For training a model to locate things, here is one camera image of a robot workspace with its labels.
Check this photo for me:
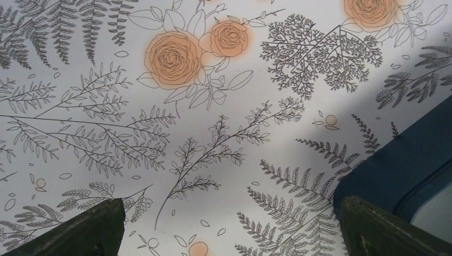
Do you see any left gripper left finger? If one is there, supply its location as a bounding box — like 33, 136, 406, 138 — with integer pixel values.
5, 198, 126, 256

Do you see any dark blue plastic tray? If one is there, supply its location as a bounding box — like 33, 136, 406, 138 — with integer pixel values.
333, 98, 451, 242

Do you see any floral patterned table mat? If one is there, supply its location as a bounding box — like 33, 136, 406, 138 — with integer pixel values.
1, 1, 451, 255

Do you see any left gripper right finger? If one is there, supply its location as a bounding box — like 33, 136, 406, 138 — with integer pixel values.
340, 196, 451, 256

